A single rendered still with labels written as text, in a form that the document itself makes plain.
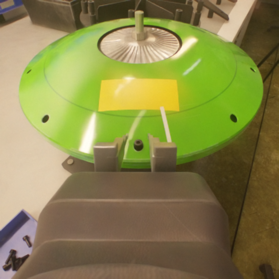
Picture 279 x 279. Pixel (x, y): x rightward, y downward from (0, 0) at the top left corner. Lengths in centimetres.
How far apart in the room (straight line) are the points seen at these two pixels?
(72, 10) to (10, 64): 25
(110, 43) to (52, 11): 56
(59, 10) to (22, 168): 55
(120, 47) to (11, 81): 41
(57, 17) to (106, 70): 61
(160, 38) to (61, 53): 12
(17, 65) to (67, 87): 47
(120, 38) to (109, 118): 13
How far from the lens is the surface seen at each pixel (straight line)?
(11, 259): 32
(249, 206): 144
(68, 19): 78
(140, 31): 26
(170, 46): 26
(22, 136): 44
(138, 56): 24
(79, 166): 34
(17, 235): 34
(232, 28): 85
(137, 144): 17
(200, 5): 64
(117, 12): 63
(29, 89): 26
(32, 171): 38
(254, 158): 165
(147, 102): 18
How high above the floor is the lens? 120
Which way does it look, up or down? 51 degrees down
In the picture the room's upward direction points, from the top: 1 degrees counter-clockwise
